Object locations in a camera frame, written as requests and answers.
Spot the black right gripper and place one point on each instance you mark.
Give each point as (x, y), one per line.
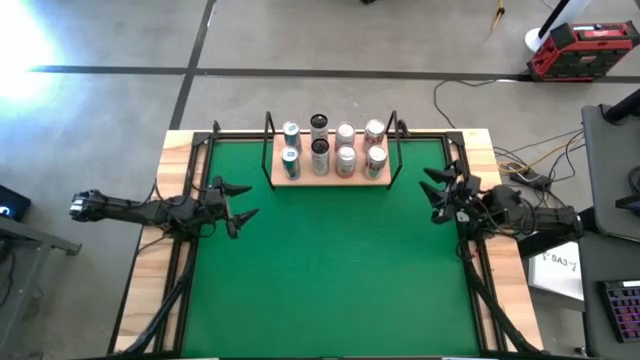
(462, 200)

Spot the black electronic device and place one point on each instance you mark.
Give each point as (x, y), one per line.
(12, 200)

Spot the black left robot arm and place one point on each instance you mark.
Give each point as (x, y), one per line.
(130, 212)

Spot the red black toolbox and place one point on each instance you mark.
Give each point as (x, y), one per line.
(585, 52)

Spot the white paper sign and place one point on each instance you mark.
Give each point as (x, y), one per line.
(555, 275)

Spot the white standing post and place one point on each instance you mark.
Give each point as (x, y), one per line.
(535, 41)

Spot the wooden shelf with black frame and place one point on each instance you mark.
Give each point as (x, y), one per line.
(330, 181)

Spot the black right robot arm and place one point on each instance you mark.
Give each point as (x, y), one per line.
(545, 217)

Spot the black keyboard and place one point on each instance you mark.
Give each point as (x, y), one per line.
(625, 310)

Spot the green table mat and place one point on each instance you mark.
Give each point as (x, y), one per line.
(330, 275)

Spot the blue silver Red Bull can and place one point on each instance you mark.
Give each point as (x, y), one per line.
(291, 129)
(290, 156)

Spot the silver Diet Coke can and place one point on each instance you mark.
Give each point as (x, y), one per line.
(376, 155)
(374, 128)

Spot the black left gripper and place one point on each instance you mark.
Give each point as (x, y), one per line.
(217, 207)

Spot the grey desk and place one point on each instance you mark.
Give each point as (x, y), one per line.
(612, 175)
(30, 235)

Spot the black power strip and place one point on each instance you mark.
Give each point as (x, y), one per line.
(530, 179)

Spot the black aluminium table frame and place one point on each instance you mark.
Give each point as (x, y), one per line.
(201, 138)

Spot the white Celsius can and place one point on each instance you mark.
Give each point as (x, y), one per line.
(319, 121)
(320, 147)

